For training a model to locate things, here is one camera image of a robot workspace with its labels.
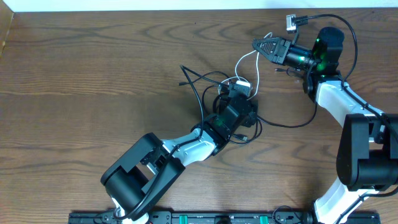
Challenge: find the white USB cable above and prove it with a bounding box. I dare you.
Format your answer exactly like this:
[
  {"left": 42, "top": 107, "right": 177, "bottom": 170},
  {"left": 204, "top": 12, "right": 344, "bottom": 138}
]
[{"left": 217, "top": 32, "right": 274, "bottom": 101}]

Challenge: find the black USB cable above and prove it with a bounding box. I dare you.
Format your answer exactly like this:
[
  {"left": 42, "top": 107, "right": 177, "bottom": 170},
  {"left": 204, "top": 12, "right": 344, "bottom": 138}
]
[{"left": 178, "top": 67, "right": 318, "bottom": 146}]

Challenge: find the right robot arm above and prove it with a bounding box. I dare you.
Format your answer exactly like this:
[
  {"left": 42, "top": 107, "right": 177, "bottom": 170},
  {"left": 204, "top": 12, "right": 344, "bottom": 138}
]
[{"left": 252, "top": 27, "right": 397, "bottom": 223}]

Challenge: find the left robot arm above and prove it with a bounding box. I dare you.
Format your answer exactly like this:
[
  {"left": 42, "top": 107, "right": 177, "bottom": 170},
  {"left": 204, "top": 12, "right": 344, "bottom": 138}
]
[{"left": 101, "top": 81, "right": 257, "bottom": 223}]

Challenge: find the left camera cable black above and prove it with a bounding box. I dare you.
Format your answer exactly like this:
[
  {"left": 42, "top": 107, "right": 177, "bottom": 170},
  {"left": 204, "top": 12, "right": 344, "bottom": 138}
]
[{"left": 113, "top": 64, "right": 231, "bottom": 222}]

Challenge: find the camera cable black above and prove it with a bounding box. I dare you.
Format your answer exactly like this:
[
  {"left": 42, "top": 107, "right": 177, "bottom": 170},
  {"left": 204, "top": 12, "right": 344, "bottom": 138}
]
[
  {"left": 113, "top": 64, "right": 231, "bottom": 222},
  {"left": 294, "top": 14, "right": 398, "bottom": 200}
]

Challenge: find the right camera cable black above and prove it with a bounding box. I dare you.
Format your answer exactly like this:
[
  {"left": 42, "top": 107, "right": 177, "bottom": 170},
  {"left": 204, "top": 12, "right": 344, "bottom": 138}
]
[{"left": 294, "top": 14, "right": 398, "bottom": 200}]

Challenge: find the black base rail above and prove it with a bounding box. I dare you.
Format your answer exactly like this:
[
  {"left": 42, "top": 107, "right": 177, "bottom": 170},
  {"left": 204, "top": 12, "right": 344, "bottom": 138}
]
[{"left": 68, "top": 210, "right": 382, "bottom": 224}]

